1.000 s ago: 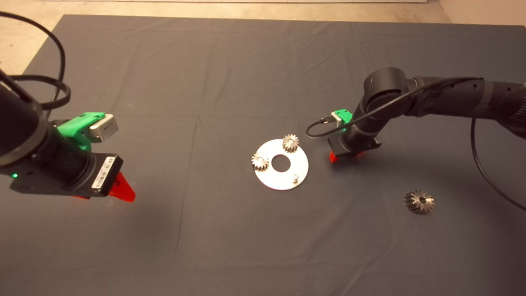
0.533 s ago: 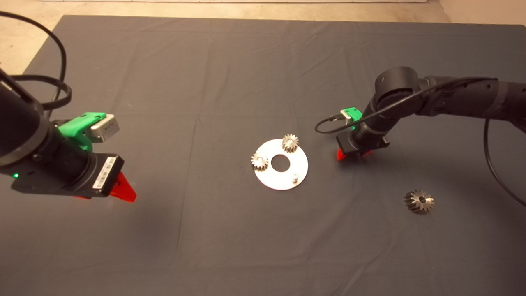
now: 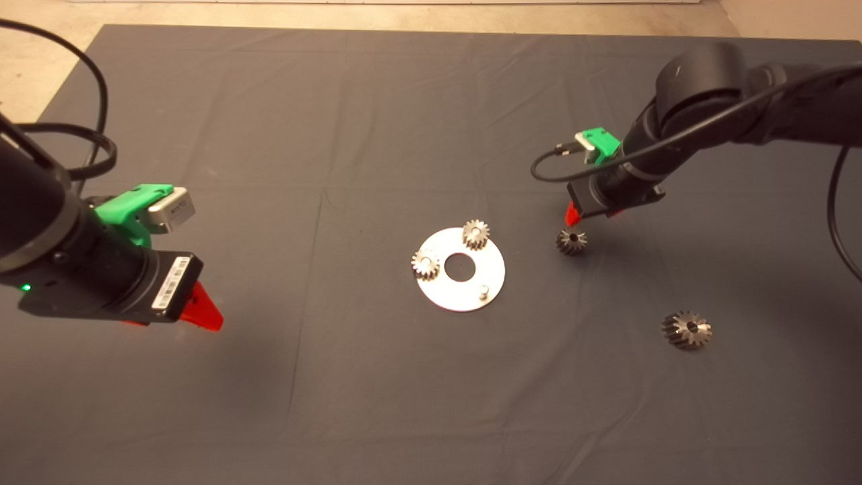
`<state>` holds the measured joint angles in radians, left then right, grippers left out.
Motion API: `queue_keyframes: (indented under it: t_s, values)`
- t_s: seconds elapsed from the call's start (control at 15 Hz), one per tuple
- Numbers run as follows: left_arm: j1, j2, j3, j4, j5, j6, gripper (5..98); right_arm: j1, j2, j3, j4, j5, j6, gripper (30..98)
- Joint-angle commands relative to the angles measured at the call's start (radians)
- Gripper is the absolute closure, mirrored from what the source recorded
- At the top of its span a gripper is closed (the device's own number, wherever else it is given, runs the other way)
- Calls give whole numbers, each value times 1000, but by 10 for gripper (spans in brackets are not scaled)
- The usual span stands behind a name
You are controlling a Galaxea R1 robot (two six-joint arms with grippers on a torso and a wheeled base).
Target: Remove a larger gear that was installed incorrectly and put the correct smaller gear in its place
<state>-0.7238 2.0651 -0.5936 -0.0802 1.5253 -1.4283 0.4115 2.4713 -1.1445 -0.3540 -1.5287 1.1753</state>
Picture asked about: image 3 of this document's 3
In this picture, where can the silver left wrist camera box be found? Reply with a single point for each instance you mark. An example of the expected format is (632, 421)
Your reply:
(173, 210)

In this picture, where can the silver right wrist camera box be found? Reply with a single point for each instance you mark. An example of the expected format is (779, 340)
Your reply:
(584, 143)

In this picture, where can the green right camera mount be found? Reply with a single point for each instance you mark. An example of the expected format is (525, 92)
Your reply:
(603, 143)

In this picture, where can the small dark steel gear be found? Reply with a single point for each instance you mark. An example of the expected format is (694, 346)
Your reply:
(571, 244)

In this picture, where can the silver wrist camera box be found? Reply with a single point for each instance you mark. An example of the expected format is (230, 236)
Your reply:
(173, 210)
(584, 143)

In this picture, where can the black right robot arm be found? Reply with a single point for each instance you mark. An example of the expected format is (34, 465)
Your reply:
(700, 81)

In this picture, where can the small light steel gear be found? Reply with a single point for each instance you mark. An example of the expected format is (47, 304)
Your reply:
(475, 234)
(425, 265)

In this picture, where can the large steel bevel gear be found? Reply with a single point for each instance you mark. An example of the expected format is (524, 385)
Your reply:
(687, 331)

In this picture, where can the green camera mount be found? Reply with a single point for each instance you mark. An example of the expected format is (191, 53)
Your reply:
(121, 209)
(603, 143)

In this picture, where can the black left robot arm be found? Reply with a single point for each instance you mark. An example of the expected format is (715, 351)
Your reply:
(30, 195)

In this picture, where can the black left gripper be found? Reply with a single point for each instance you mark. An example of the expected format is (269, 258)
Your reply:
(101, 283)

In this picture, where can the green left camera mount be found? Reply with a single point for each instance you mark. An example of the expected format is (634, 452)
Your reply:
(121, 209)

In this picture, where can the dark grey table cloth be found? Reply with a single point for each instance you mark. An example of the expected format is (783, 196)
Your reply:
(337, 391)

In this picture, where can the round metal plate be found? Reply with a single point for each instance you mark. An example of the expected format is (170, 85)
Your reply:
(465, 296)

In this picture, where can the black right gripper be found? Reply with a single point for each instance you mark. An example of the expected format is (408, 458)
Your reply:
(606, 195)

